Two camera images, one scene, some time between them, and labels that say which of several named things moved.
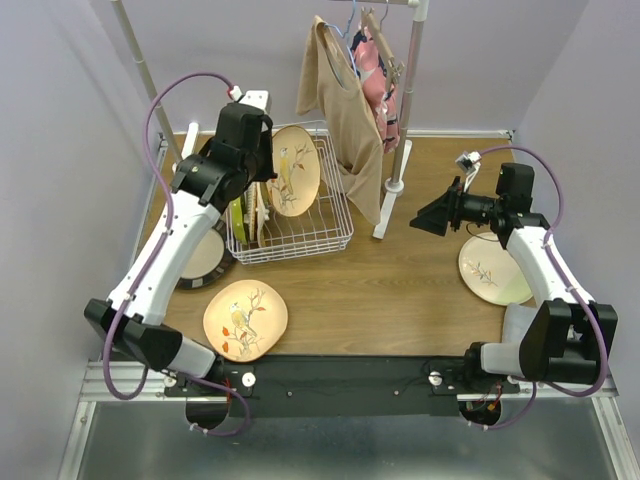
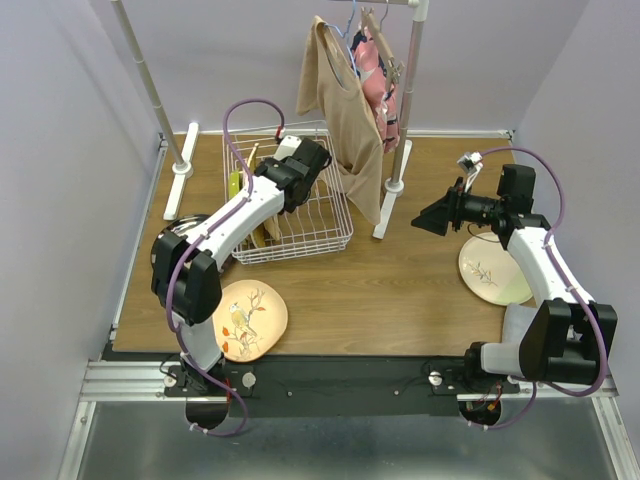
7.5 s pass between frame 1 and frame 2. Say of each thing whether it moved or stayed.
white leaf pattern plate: stayed
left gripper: moved
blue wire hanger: stayed
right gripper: stayed
